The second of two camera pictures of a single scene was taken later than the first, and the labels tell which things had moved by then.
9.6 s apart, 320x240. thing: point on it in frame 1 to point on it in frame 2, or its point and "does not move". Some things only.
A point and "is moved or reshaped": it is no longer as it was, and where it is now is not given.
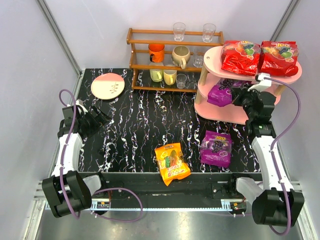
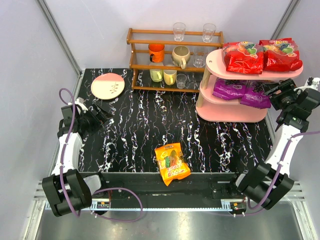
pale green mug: (155, 76) does not move
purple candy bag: (221, 94) is moved or reshaped
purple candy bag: (216, 148) is moved or reshaped
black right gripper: (240, 96) to (276, 92)
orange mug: (156, 51) does not move
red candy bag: (278, 58) is moved or reshaped
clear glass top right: (209, 29) does not move
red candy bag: (240, 56) does not move
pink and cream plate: (107, 86) does not move
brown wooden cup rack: (168, 60) does not move
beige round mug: (180, 55) does not move
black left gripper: (92, 119) does not move
